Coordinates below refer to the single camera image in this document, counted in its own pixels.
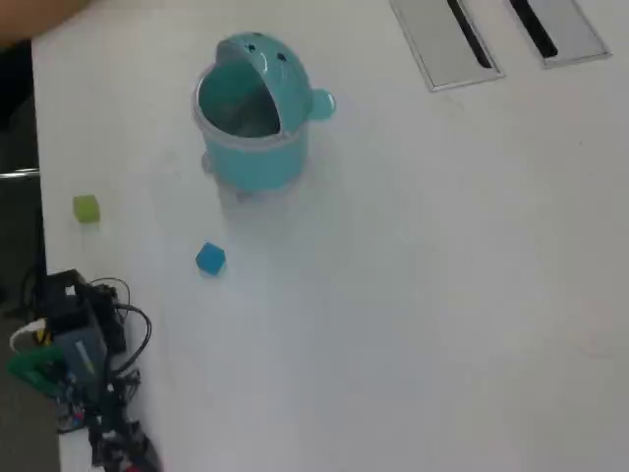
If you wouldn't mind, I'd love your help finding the blue cube block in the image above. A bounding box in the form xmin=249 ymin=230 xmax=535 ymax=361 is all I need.
xmin=195 ymin=241 xmax=228 ymax=277

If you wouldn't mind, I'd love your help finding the green cube block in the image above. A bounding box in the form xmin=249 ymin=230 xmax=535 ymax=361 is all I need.
xmin=73 ymin=194 xmax=102 ymax=225

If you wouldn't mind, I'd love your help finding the bare person forearm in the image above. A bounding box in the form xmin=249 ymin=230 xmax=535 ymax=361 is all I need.
xmin=0 ymin=0 xmax=95 ymax=49

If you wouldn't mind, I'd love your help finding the teal whale-shaped bin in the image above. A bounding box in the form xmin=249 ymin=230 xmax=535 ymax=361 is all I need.
xmin=190 ymin=31 xmax=338 ymax=194

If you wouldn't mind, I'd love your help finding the dark electronics circuit board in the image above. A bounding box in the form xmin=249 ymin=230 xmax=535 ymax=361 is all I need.
xmin=55 ymin=373 xmax=90 ymax=435

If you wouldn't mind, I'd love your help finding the green table clamp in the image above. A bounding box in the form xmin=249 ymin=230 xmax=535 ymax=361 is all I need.
xmin=5 ymin=345 xmax=66 ymax=397

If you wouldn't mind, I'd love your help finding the black cable loop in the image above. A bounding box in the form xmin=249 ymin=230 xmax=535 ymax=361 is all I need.
xmin=111 ymin=301 xmax=154 ymax=376

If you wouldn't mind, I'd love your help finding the silver table cable grommet plate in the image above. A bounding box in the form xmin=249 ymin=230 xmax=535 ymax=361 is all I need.
xmin=389 ymin=0 xmax=507 ymax=93
xmin=500 ymin=0 xmax=613 ymax=70

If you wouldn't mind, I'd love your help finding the white cable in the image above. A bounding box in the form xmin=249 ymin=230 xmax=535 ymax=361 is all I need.
xmin=9 ymin=318 xmax=50 ymax=353

